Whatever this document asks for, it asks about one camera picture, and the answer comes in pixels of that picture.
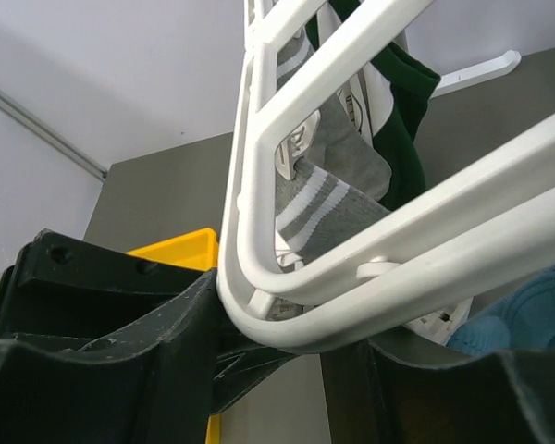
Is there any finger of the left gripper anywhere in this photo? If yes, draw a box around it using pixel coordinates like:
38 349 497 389
210 344 296 414

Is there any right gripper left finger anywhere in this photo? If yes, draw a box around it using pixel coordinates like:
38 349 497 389
0 271 220 443

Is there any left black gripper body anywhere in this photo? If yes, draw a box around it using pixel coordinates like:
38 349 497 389
0 230 213 352

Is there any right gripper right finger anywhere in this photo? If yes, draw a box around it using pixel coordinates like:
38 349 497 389
321 340 555 443

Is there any white clip hanger frame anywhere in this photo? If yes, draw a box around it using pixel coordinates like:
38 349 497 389
217 1 555 353

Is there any green and white sock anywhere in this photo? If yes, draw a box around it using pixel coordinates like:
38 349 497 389
304 0 443 212

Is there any grey striped sock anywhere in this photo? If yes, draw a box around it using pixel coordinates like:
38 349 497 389
294 75 392 201

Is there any white hanger clip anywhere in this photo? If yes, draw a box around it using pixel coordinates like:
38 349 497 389
275 110 321 180
403 298 473 346

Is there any blue cloth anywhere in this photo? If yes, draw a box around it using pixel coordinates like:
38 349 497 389
447 266 555 356

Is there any yellow plastic bin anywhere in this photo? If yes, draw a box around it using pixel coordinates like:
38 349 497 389
127 228 221 443

